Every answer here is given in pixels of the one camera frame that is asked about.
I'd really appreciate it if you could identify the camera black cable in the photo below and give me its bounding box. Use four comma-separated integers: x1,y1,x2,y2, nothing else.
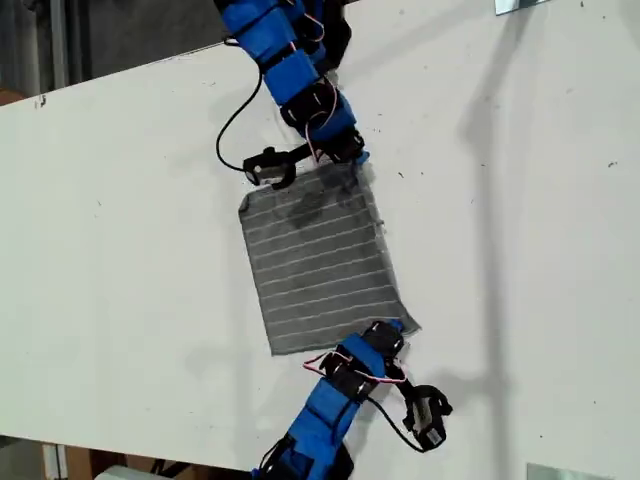
369,394,426,454
215,37,265,174

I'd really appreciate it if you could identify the white table leg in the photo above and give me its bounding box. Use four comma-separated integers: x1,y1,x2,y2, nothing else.
42,442,69,480

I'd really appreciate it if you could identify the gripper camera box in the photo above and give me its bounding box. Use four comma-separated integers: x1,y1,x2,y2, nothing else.
249,162,282,187
412,394,449,454

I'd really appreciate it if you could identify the white container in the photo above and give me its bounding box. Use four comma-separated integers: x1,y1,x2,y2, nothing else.
94,464,151,480

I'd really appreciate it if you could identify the grey metal pole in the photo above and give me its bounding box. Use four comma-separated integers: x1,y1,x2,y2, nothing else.
49,0,69,96

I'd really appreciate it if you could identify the gripper red white wire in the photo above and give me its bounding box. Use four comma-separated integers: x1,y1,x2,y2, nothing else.
302,351,409,386
304,82,339,162

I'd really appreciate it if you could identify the grey white-striped square towel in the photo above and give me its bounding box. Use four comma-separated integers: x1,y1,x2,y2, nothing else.
237,162,424,357

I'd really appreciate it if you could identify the brown cardboard box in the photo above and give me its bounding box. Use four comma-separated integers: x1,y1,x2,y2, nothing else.
64,446,151,480

